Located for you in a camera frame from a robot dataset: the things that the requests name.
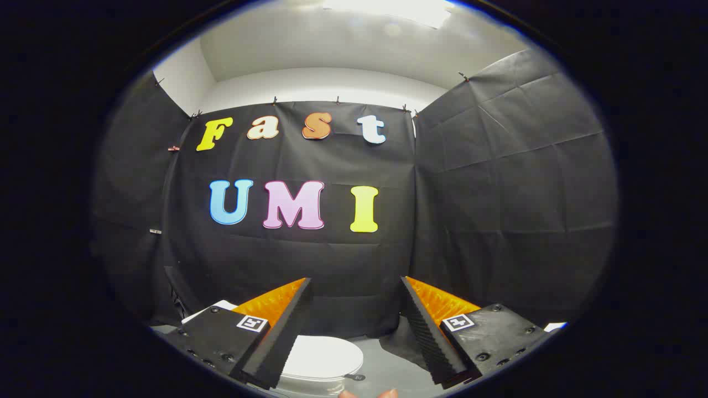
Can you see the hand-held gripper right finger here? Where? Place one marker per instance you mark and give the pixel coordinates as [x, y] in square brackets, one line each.
[428, 342]

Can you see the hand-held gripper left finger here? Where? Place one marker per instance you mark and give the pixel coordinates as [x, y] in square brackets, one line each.
[276, 342]

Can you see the black backdrop cloth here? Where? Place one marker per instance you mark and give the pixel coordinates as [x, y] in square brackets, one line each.
[332, 260]

